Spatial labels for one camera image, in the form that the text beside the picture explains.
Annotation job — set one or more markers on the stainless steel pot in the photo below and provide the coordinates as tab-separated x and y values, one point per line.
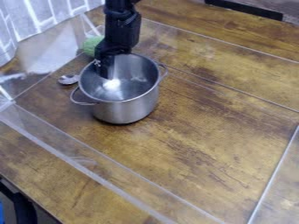
124	98

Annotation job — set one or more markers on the grey white patterned curtain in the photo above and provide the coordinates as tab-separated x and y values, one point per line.
28	17

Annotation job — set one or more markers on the clear acrylic barrier panel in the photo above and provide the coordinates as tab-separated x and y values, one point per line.
127	164

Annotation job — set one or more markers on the pink handled spoon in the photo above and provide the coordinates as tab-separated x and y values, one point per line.
68	79

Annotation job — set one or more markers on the green bumpy toy vegetable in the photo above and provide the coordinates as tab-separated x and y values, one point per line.
89	45

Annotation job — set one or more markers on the black bar at back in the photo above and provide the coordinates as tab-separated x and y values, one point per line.
247	9

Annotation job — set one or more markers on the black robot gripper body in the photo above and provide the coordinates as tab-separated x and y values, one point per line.
123	22

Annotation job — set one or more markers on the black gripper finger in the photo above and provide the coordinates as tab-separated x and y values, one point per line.
104	67

